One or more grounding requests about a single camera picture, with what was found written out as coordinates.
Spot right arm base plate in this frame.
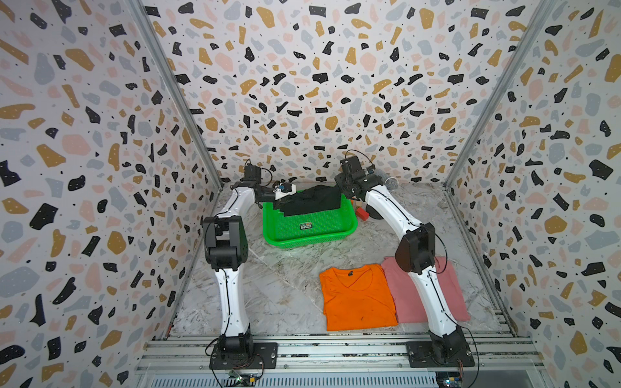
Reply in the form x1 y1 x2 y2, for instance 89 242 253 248
405 341 475 368

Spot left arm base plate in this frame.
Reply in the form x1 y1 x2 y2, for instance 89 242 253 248
210 342 278 370

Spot pink folded t-shirt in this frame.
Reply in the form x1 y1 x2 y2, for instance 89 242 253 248
381 257 471 323

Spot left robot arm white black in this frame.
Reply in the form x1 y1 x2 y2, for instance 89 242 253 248
203 163 275 339

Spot red toy block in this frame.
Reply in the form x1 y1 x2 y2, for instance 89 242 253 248
355 207 370 221

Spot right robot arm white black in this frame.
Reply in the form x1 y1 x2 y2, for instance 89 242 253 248
336 155 464 340

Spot green plastic basket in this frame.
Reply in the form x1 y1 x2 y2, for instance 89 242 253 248
262 195 357 249

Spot aluminium mounting rail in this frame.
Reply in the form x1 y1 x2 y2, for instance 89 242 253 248
137 332 553 387

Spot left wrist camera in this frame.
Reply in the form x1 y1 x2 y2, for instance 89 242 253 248
273 182 297 199

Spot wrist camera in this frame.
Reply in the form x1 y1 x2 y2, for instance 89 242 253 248
273 182 297 199
341 156 375 181

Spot orange t-shirt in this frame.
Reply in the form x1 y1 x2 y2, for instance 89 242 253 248
320 264 398 331

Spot black t-shirt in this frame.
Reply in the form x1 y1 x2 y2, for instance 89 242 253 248
273 185 341 217

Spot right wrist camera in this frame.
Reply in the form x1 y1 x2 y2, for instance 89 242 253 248
341 156 375 181

